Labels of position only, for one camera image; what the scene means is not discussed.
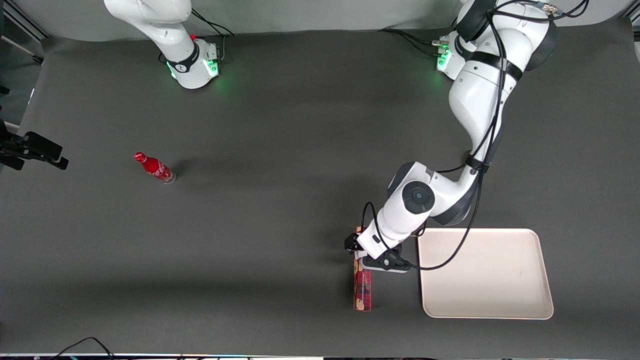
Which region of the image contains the red cookie box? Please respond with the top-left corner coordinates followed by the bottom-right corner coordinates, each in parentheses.
top-left (353, 226), bottom-right (373, 312)

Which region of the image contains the beige plastic tray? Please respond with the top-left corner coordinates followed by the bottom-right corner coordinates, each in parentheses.
top-left (417, 227), bottom-right (555, 321)

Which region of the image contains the red cola bottle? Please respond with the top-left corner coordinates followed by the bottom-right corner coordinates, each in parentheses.
top-left (133, 151), bottom-right (177, 185)

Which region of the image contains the metal frame rail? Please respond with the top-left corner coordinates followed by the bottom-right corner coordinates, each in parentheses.
top-left (0, 0), bottom-right (52, 66)

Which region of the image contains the black looped table cable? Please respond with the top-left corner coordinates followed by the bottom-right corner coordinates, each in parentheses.
top-left (49, 336), bottom-right (117, 360)

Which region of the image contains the black right base cable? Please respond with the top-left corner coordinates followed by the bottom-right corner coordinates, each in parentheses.
top-left (191, 8), bottom-right (235, 62)

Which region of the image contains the black base cable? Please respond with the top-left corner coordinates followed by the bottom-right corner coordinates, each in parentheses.
top-left (191, 8), bottom-right (235, 62)
top-left (378, 12), bottom-right (469, 58)

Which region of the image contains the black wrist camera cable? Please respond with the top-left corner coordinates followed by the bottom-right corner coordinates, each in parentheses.
top-left (361, 0), bottom-right (591, 272)

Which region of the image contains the black left base cable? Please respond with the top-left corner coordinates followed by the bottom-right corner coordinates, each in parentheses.
top-left (378, 12), bottom-right (469, 58)

